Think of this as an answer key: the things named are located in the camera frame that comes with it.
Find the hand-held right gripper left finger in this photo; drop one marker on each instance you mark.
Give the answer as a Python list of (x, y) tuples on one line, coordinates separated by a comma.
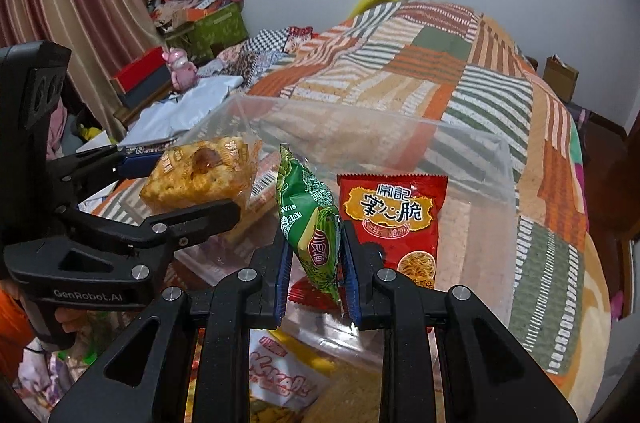
[(283, 275)]

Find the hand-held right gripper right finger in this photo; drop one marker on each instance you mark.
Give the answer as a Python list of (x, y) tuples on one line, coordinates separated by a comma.
[(352, 290)]

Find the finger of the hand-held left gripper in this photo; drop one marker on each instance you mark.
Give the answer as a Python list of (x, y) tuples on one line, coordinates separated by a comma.
[(200, 217), (140, 164)]

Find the square cracker packet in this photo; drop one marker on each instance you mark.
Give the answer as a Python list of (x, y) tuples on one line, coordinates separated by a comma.
[(195, 175), (260, 203)]

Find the green snack packet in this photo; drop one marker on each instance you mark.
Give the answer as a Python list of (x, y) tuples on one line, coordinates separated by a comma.
[(310, 223)]

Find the clear plastic container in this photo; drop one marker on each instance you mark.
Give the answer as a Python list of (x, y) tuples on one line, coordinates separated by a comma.
[(465, 213)]

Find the white plastic bag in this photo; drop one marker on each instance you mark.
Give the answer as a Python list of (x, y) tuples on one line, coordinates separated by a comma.
[(185, 110)]

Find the red noodle snack packet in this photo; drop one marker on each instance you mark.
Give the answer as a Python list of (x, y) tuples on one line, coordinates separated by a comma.
[(395, 223)]

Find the red box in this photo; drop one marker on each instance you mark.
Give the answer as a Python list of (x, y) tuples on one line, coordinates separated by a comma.
[(142, 70)]

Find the yellow stick snack bag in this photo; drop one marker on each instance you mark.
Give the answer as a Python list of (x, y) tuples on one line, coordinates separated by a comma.
[(285, 378)]

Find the pink toy rabbit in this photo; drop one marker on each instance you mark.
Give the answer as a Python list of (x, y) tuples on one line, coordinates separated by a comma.
[(181, 68)]

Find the green storage box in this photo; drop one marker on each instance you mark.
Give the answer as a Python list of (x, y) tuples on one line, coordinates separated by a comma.
[(215, 28)]

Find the checkered quilt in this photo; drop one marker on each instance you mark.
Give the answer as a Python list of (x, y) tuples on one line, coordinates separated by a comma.
[(260, 48)]

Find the patchwork striped blanket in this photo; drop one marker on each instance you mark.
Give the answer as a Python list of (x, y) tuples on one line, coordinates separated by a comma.
[(400, 73)]

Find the brown cardboard box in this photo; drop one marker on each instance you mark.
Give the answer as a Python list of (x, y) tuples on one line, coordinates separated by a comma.
[(561, 79)]

